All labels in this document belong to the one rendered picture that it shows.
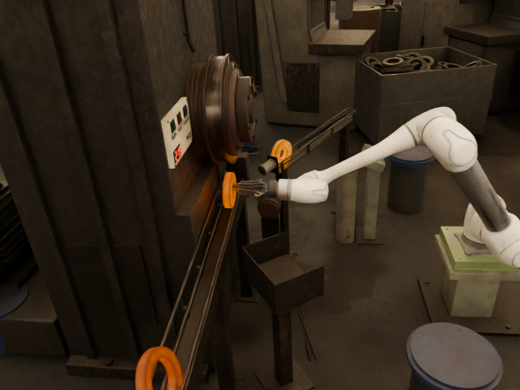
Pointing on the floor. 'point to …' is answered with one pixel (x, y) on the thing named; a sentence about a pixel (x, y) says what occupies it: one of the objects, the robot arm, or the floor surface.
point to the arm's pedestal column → (467, 305)
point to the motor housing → (269, 215)
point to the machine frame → (108, 169)
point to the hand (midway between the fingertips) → (230, 186)
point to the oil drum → (364, 22)
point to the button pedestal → (366, 234)
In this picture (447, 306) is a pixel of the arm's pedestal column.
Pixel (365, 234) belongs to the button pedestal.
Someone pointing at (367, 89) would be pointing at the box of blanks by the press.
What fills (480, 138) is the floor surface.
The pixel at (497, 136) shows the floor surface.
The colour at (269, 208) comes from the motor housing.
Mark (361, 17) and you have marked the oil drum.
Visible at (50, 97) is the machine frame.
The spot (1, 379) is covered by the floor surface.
